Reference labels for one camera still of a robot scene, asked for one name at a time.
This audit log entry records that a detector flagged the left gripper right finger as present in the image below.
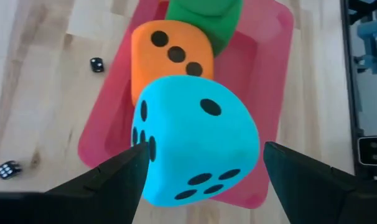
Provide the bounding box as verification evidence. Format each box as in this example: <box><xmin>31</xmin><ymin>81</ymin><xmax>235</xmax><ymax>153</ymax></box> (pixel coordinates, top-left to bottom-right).
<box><xmin>263</xmin><ymin>141</ymin><xmax>356</xmax><ymax>224</ymax></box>

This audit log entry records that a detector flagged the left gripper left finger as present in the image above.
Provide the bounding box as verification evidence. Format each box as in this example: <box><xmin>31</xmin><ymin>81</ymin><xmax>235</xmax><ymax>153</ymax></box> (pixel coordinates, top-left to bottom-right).
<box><xmin>81</xmin><ymin>142</ymin><xmax>151</xmax><ymax>224</ymax></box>

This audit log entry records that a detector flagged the cyan foam die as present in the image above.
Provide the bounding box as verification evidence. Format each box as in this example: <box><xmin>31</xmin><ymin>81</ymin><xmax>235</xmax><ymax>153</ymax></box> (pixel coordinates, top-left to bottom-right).
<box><xmin>131</xmin><ymin>74</ymin><xmax>261</xmax><ymax>208</ymax></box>

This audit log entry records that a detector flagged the orange foam die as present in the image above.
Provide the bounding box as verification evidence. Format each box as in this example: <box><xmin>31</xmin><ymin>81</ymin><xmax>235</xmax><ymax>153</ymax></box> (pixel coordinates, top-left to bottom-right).
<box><xmin>131</xmin><ymin>19</ymin><xmax>215</xmax><ymax>108</ymax></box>

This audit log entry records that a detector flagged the green foam die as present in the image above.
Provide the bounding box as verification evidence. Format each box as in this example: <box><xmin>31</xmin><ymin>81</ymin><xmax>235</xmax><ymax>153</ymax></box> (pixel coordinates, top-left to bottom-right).
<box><xmin>164</xmin><ymin>0</ymin><xmax>244</xmax><ymax>58</ymax></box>

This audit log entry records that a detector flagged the small black die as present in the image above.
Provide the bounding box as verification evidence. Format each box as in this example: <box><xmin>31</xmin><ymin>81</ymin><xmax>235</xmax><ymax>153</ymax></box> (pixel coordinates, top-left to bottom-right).
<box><xmin>89</xmin><ymin>57</ymin><xmax>105</xmax><ymax>73</ymax></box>
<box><xmin>0</xmin><ymin>160</ymin><xmax>23</xmax><ymax>180</ymax></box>

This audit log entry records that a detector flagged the pink plastic bin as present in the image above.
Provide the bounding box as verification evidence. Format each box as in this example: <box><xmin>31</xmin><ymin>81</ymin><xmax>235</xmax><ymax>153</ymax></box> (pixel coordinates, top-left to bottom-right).
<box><xmin>77</xmin><ymin>0</ymin><xmax>295</xmax><ymax>210</ymax></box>

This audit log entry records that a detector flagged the blue stool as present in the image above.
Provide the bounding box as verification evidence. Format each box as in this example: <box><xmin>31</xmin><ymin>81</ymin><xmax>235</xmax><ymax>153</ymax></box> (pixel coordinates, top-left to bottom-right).
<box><xmin>353</xmin><ymin>15</ymin><xmax>377</xmax><ymax>75</ymax></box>

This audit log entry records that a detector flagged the black camera box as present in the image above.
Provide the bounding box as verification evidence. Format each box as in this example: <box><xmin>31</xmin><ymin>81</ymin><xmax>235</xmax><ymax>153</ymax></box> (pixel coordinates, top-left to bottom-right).
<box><xmin>357</xmin><ymin>136</ymin><xmax>377</xmax><ymax>167</ymax></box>

